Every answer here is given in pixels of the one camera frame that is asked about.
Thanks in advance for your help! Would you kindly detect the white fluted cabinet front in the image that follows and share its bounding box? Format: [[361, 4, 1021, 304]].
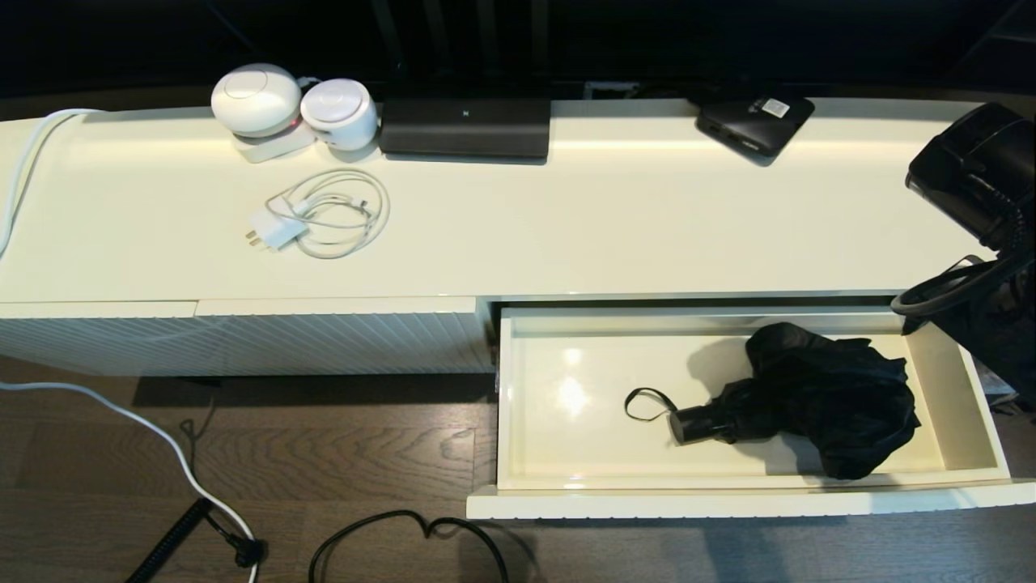
[[0, 300, 199, 377], [197, 296, 496, 375]]

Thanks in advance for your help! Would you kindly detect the black umbrella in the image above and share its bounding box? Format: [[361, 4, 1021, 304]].
[[625, 322, 923, 481]]

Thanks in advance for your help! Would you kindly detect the white flat device base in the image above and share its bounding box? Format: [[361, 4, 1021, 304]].
[[234, 125, 318, 164]]

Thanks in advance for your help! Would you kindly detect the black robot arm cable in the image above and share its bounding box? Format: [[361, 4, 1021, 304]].
[[890, 186, 1036, 318]]

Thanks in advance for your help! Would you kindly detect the large white round device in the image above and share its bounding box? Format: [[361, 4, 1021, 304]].
[[210, 63, 304, 138]]

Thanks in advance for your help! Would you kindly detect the white floor cable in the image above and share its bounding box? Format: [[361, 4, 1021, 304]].
[[0, 379, 261, 583]]

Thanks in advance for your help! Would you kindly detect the white fluted drawer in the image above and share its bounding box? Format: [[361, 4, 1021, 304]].
[[465, 296, 1036, 520]]

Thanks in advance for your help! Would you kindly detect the thick white cable pair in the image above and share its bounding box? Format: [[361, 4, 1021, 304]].
[[0, 109, 106, 264]]

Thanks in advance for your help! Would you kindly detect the black router box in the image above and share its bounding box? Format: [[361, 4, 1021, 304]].
[[378, 77, 551, 160]]

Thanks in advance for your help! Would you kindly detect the small white round device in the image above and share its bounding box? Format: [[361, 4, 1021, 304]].
[[300, 79, 380, 152]]

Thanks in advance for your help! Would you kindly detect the black looped floor cable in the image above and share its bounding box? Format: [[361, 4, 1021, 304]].
[[308, 509, 511, 583]]

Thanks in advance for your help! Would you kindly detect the black set-top box with sticker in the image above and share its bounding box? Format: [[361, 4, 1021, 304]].
[[696, 91, 816, 163]]

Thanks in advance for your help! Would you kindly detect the white slatted cabinet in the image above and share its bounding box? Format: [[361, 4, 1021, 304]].
[[0, 99, 1036, 377]]

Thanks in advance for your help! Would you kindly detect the white coiled charger cable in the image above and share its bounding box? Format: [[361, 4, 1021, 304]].
[[267, 168, 392, 259]]

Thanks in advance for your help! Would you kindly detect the black spiral cable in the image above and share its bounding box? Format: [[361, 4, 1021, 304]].
[[125, 498, 215, 583]]

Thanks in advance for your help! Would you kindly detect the thin black cable with plug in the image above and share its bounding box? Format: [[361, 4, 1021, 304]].
[[180, 401, 268, 568]]

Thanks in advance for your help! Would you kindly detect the white charger plug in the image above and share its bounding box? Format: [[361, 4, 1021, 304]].
[[246, 207, 311, 251]]

